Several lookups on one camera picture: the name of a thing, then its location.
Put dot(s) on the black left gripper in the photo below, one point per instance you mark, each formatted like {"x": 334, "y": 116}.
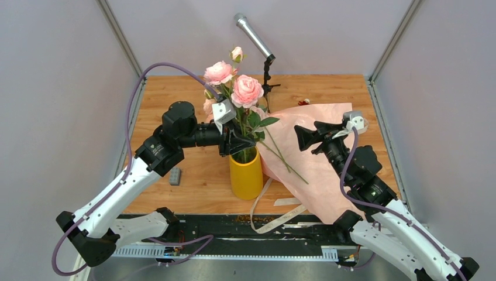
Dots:
{"x": 228, "y": 146}

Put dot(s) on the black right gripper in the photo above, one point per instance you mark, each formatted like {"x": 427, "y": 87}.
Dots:
{"x": 325, "y": 132}

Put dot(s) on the pink wrapping paper sheet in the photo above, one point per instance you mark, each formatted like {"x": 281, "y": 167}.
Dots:
{"x": 322, "y": 197}

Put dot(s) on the pink rose stem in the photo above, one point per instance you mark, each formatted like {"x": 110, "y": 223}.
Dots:
{"x": 244, "y": 92}
{"x": 208, "y": 110}

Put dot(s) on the pink flower bouquet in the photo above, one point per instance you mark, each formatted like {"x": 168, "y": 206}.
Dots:
{"x": 277, "y": 152}

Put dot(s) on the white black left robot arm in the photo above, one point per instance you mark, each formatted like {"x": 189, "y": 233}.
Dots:
{"x": 96, "y": 231}

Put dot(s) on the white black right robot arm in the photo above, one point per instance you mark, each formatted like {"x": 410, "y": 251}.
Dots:
{"x": 387, "y": 227}

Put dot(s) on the yellow cylindrical vase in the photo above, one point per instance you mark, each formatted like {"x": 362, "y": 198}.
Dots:
{"x": 246, "y": 176}

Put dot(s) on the black tripod microphone stand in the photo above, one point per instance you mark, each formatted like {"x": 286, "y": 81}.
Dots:
{"x": 267, "y": 88}

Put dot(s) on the grey building brick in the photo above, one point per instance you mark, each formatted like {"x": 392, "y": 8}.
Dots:
{"x": 174, "y": 176}

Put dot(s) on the silver microphone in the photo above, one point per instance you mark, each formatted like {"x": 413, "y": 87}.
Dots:
{"x": 243, "y": 24}

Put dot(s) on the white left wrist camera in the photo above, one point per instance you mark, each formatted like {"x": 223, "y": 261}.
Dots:
{"x": 223, "y": 112}

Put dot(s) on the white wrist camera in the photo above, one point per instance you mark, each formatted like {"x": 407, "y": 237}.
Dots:
{"x": 223, "y": 112}
{"x": 352, "y": 120}

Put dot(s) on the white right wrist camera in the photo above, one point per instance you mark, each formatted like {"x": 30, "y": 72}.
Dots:
{"x": 352, "y": 120}

